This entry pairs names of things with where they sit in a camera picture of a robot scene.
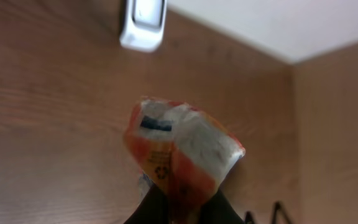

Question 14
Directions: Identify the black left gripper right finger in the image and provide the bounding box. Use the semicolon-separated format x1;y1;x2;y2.
199;189;244;224

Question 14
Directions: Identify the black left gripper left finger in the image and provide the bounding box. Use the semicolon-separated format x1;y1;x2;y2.
124;185;168;224

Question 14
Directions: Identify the orange snack packet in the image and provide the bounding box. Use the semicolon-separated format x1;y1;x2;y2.
124;97;246;223

